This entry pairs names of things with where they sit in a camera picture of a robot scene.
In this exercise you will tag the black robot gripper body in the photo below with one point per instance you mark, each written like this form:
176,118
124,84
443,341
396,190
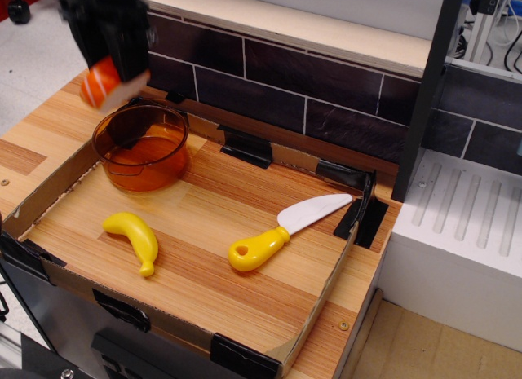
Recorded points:
107,23

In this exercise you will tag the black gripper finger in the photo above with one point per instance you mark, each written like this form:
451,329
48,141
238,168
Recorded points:
87,49
129,52

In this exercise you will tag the orange salmon sushi toy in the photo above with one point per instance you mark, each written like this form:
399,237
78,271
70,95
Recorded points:
102,89

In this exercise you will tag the cardboard fence with black tape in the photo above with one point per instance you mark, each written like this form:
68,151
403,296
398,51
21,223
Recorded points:
294,317

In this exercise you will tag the transparent orange plastic pot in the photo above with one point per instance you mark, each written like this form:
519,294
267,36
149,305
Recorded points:
142,146

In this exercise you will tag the black caster wheel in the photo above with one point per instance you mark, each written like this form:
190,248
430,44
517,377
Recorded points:
18,11

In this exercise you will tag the light wooden shelf ledge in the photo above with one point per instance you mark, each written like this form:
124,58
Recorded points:
377,48

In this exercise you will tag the yellow toy banana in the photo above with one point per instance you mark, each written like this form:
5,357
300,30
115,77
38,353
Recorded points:
140,235

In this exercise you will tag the yellow white toy knife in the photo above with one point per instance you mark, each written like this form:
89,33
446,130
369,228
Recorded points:
251,253

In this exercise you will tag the white ribbed drainboard block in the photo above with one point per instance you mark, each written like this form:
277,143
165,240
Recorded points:
454,255

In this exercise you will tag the black vertical post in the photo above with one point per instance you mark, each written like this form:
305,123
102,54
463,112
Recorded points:
428,95

